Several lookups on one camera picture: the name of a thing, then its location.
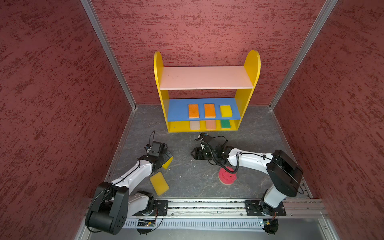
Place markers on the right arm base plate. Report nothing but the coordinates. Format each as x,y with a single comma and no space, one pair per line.
255,209

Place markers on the cream white sponge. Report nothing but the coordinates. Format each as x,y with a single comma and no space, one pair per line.
195,125

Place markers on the large yellow sponge front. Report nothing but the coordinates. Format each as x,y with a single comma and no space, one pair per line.
159,183

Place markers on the circuit board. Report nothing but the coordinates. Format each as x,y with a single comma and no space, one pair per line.
143,223
270,223

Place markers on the small yellow square sponge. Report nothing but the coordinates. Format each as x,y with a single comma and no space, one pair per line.
226,111

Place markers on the orange sponge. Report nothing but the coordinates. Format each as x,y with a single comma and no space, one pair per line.
210,111
194,111

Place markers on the pink round smiley sponge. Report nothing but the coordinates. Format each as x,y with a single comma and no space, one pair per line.
226,178

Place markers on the aluminium front rail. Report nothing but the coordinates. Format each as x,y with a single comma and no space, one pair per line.
235,208

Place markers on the left circuit board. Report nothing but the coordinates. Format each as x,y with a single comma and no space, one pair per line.
143,223

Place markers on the yellow shelf unit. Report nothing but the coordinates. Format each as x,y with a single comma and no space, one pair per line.
243,79

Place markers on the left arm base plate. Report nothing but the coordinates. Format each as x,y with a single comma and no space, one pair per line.
160,208

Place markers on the right circuit board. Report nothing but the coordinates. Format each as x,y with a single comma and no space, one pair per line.
270,223

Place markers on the green sponge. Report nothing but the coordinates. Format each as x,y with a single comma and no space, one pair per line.
225,124

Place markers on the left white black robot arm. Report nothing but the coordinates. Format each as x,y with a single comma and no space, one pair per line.
112,203

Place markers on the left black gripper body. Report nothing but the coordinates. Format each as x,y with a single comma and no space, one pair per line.
164,158

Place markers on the salmon pink sponge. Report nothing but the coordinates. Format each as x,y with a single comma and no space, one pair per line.
211,125

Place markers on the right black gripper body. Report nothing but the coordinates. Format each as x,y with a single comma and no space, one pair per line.
203,154

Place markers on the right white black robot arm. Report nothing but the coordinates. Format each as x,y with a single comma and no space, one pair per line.
285,174

